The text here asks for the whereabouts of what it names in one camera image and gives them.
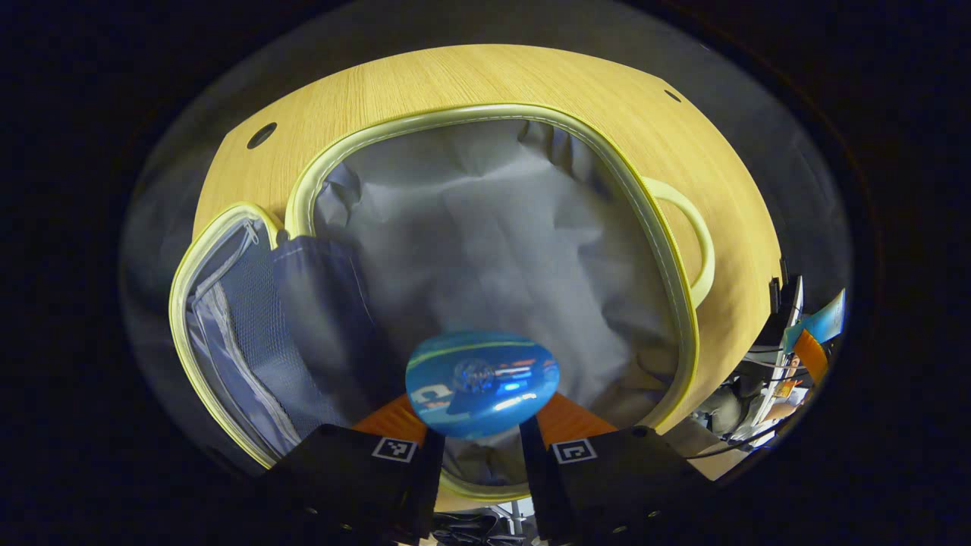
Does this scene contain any blue skin care bottle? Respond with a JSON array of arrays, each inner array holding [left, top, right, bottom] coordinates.
[[404, 330, 561, 441]]

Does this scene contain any person's light clothing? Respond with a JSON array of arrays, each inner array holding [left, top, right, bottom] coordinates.
[[694, 378, 763, 437]]

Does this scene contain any pale yellow suitcase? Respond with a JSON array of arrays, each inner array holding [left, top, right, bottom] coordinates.
[[168, 102, 716, 503]]

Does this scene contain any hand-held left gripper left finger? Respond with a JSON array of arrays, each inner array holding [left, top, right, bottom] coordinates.
[[262, 394, 447, 545]]

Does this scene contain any black cable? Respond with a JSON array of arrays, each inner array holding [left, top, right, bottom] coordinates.
[[683, 421, 790, 460]]

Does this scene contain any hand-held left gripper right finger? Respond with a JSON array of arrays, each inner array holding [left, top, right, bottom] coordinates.
[[518, 393, 710, 545]]

